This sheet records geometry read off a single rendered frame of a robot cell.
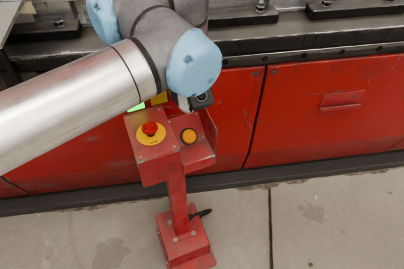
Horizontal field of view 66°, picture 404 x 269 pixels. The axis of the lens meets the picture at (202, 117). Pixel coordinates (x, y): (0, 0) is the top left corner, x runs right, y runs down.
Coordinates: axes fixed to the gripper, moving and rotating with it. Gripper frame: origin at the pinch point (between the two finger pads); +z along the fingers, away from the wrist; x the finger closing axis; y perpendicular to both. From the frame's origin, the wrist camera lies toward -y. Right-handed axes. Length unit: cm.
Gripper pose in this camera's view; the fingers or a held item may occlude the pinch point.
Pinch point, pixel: (190, 111)
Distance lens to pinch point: 72.1
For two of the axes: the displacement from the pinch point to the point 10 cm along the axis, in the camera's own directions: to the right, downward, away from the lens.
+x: -9.3, 2.7, -2.4
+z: -0.3, 6.0, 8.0
